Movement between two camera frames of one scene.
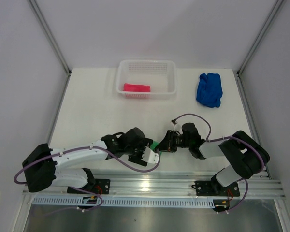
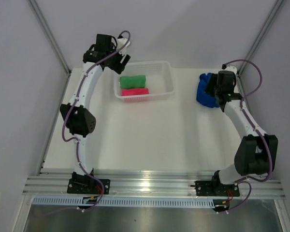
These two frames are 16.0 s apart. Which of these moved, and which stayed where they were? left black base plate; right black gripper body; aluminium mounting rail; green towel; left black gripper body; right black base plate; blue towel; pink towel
Moved: pink towel; right black gripper body; left black gripper body; green towel
Stayed: right black base plate; left black base plate; blue towel; aluminium mounting rail
